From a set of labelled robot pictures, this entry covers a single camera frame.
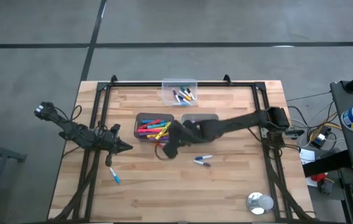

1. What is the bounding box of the light grey plastic bin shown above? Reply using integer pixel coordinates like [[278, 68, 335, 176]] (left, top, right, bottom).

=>
[[181, 113, 220, 123]]

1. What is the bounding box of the white paper card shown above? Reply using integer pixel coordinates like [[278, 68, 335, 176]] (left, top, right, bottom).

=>
[[298, 147, 316, 166]]

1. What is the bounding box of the white marker green cap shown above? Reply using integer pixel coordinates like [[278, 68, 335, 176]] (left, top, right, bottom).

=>
[[179, 86, 192, 101]]

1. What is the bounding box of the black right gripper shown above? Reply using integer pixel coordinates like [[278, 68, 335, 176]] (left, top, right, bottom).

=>
[[162, 119, 214, 160]]

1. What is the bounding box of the black bar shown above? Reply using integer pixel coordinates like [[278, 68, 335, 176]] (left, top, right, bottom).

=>
[[302, 150, 353, 178]]

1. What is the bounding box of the black aluminium table frame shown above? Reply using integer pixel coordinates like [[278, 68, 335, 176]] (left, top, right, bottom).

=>
[[47, 74, 317, 223]]

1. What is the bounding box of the blue white power adapter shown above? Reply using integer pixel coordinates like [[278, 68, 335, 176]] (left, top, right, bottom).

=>
[[310, 132, 329, 149]]

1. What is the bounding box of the dark grey translucent bin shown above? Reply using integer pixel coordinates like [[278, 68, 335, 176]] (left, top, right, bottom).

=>
[[134, 112, 176, 143]]

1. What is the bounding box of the small red object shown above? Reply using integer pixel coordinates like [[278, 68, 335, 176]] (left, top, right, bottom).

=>
[[310, 172, 329, 184]]

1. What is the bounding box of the white light bulb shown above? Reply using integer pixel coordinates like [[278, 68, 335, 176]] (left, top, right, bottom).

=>
[[258, 194, 275, 212]]

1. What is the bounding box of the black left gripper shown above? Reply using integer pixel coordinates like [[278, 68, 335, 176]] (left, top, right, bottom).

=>
[[101, 132, 134, 167]]

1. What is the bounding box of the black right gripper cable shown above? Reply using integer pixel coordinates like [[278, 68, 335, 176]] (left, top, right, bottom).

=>
[[154, 142, 171, 161]]

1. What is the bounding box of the red highlighter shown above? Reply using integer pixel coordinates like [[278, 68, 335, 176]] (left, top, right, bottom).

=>
[[138, 119, 162, 129]]

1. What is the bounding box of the grey metal stand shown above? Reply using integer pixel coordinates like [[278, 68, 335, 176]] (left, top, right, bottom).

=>
[[0, 123, 27, 224]]

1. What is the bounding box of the dark grey box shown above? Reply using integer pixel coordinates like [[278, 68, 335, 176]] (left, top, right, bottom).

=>
[[318, 179, 334, 195]]

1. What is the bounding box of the yellow Sharpie highlighter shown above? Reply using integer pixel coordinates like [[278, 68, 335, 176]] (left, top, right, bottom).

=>
[[154, 121, 172, 141]]

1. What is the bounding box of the clear plastic container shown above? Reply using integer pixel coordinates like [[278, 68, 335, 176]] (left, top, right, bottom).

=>
[[161, 78, 199, 107]]

